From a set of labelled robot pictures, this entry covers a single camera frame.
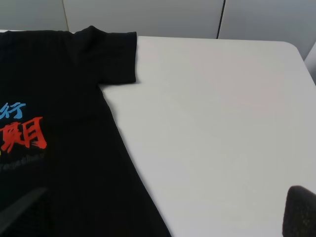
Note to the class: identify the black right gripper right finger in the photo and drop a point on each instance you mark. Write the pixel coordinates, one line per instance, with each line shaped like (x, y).
(300, 213)

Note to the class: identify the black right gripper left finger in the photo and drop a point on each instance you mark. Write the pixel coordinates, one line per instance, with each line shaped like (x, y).
(11, 213)

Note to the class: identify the black printed t-shirt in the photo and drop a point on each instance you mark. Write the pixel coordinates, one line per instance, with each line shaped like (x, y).
(58, 132)

